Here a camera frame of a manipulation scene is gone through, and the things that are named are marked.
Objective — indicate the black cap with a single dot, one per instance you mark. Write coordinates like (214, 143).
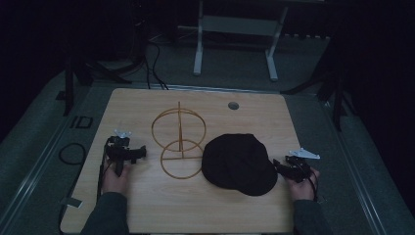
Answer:
(239, 164)

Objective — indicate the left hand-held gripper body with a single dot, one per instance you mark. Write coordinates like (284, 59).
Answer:
(120, 148)

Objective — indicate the person's left hand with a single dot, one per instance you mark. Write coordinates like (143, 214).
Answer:
(114, 181)

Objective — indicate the white metal stand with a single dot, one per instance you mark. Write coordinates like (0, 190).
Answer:
(239, 36)

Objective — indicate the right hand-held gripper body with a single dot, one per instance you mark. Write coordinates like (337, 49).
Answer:
(298, 164)

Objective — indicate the black tripod stand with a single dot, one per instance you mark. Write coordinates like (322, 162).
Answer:
(329, 88)
(84, 75)

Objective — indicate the grey table grommet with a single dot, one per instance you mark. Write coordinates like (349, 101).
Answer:
(233, 105)

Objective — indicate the grey tape piece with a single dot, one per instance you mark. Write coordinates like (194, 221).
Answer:
(71, 202)

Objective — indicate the person's right hand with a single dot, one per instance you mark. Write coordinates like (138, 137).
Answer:
(303, 189)

